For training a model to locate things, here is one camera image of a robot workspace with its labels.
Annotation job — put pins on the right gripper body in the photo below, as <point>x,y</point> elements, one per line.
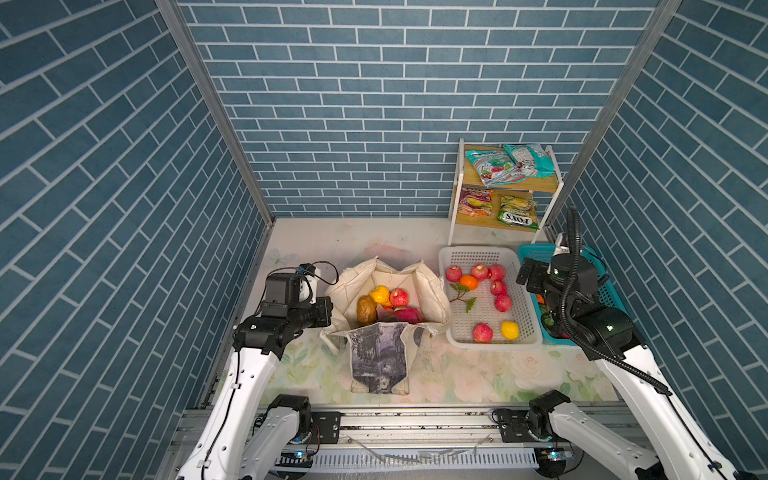
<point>539,279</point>

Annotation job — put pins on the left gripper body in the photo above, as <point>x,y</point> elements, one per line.
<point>304,309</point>

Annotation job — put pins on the brown potato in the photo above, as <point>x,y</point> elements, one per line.
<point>366,310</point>

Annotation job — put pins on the yellow orange fruit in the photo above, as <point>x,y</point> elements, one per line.
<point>381,295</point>

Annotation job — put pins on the beige canvas grocery bag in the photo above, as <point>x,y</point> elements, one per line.
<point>381,354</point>

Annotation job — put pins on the red apple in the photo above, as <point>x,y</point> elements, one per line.
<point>480,272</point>
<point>503,303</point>
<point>482,333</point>
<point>453,273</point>
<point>498,288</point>
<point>398,298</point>

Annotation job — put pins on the pink dragon fruit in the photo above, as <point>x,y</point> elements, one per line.
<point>408,315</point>

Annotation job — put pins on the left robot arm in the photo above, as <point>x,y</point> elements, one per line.
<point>252,372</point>

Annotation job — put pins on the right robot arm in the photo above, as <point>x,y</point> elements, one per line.
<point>630,384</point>

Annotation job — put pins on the green Fox's candy bag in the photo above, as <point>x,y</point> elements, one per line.
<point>518,212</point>

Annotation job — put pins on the red yellow snack bag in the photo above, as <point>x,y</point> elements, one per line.
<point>475,202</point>

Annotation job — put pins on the teal snack bag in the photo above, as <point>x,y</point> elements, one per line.
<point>532,159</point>

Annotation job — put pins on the teal plastic basket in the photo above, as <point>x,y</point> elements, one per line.
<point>607,292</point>

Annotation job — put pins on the yellow lemon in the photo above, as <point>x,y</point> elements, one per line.
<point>510,330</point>

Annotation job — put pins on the white plastic basket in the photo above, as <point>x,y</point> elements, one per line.
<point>461,324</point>

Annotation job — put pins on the red apple top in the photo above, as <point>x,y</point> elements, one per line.
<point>480,272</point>

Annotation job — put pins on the small orange tangerine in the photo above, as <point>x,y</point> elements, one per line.
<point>469,282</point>

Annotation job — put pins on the white wooden shelf rack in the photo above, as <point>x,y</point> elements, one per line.
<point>467,177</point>

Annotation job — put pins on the green leaf twig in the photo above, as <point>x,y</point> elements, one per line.
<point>462,296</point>

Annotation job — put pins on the aluminium rail base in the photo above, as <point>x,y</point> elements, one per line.
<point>409,438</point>

